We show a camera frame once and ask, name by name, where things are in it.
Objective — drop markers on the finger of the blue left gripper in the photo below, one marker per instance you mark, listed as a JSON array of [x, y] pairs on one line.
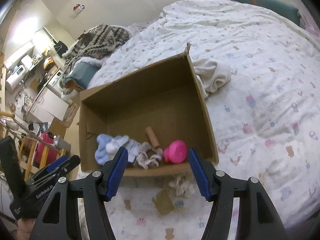
[[51, 167]]

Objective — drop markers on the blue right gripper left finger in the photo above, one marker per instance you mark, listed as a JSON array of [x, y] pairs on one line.
[[113, 173]]

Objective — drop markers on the red suitcase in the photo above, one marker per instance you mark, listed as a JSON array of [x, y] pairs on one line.
[[51, 157]]

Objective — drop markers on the wall switch with red sticker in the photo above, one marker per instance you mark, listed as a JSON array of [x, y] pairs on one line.
[[77, 9]]

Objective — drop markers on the brown cardboard tube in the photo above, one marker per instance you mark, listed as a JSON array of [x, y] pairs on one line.
[[152, 137]]

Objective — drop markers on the pink rubber duck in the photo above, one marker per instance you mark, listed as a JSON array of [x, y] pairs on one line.
[[176, 152]]

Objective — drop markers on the white sock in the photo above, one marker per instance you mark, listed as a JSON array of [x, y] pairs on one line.
[[113, 146]]

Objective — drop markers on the light blue fluffy scrunchie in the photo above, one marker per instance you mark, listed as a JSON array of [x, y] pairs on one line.
[[102, 155]]

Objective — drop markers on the teal cushion with fleece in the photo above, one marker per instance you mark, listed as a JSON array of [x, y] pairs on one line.
[[83, 71]]

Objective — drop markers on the beige lace scrunchie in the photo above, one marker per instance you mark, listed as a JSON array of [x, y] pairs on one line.
[[148, 156]]

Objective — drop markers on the white kitchen cabinet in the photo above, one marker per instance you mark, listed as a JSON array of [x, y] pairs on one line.
[[46, 107]]

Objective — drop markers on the cream folded cloth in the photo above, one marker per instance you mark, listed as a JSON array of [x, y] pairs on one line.
[[211, 75]]

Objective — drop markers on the olive brown paper scrap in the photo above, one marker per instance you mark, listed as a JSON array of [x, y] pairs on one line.
[[163, 203]]

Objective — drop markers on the white patterned bed quilt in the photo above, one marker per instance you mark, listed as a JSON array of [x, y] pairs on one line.
[[266, 118]]

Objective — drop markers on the patterned knit blanket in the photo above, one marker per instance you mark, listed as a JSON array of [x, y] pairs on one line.
[[95, 43]]

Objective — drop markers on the brown cardboard box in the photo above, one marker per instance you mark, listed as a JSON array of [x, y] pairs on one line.
[[164, 96]]

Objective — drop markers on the yellow wooden chair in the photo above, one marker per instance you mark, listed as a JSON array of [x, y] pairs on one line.
[[26, 154]]

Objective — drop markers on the white washing machine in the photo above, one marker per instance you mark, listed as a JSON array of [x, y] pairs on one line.
[[54, 83]]

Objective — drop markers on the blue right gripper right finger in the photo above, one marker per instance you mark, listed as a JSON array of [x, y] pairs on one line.
[[203, 173]]

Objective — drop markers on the cream ruffled scrunchie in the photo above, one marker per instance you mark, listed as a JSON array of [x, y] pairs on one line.
[[182, 186]]

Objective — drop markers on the teal headboard cushion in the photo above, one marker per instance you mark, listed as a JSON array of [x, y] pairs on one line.
[[283, 9]]

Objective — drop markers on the clear plastic barcode packet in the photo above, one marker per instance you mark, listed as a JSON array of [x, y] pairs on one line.
[[133, 149]]

